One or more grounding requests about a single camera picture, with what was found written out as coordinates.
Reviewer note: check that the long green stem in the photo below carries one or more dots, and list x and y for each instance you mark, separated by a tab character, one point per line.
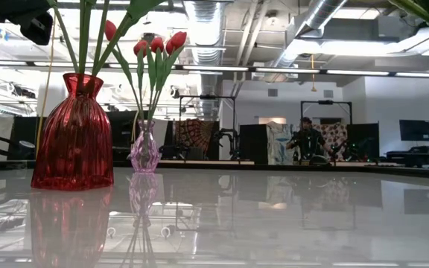
140	7

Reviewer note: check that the red glass vase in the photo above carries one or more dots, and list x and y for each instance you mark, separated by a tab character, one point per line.
73	141

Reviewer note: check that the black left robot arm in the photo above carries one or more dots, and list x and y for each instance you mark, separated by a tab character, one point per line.
9	9

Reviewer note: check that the purple glass vase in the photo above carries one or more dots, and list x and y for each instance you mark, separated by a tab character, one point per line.
144	149

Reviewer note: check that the black partition panel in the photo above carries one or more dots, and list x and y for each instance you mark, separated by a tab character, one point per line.
363	137
24	137
253	143

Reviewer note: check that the black lamp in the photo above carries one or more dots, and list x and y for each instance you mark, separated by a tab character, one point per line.
26	149

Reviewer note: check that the patterned mandala tapestry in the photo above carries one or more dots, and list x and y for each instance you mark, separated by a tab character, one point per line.
196	132

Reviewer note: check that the white blue cloth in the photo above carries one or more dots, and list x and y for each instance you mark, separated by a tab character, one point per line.
279	145

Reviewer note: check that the person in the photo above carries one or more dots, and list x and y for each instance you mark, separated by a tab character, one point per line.
307	141

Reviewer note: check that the black desk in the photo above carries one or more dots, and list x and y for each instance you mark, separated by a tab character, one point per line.
412	154

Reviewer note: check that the silver ventilation duct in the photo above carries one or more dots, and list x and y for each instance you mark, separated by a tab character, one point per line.
311	15
205	30

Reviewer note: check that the black rig frame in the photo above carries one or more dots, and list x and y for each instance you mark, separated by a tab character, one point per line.
207	97
326	101

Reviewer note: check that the dark wall monitor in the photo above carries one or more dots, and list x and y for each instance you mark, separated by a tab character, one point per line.
415	130

